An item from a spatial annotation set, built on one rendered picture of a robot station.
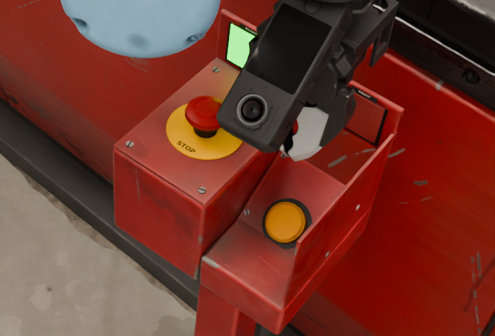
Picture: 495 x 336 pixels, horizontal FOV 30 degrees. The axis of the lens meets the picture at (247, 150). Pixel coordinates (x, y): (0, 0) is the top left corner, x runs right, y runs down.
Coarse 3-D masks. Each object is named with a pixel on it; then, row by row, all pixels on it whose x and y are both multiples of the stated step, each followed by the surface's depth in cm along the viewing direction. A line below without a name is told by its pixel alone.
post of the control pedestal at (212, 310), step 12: (204, 288) 99; (204, 300) 101; (216, 300) 99; (204, 312) 102; (216, 312) 101; (228, 312) 99; (240, 312) 99; (204, 324) 104; (216, 324) 102; (228, 324) 101; (240, 324) 101; (252, 324) 106
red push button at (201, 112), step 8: (200, 96) 84; (208, 96) 84; (192, 104) 83; (200, 104) 83; (208, 104) 83; (216, 104) 83; (192, 112) 82; (200, 112) 82; (208, 112) 82; (216, 112) 82; (192, 120) 82; (200, 120) 82; (208, 120) 82; (216, 120) 82; (200, 128) 82; (208, 128) 82; (216, 128) 82; (200, 136) 84; (208, 136) 84
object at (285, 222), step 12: (276, 204) 86; (288, 204) 86; (276, 216) 86; (288, 216) 86; (300, 216) 85; (276, 228) 86; (288, 228) 85; (300, 228) 85; (276, 240) 86; (288, 240) 85
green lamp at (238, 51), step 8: (232, 24) 87; (232, 32) 87; (240, 32) 87; (232, 40) 88; (240, 40) 87; (248, 40) 87; (232, 48) 89; (240, 48) 88; (248, 48) 87; (232, 56) 89; (240, 56) 89; (240, 64) 89
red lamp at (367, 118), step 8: (360, 96) 82; (360, 104) 83; (368, 104) 82; (360, 112) 83; (368, 112) 83; (376, 112) 82; (352, 120) 85; (360, 120) 84; (368, 120) 83; (376, 120) 83; (352, 128) 85; (360, 128) 85; (368, 128) 84; (376, 128) 83; (368, 136) 84
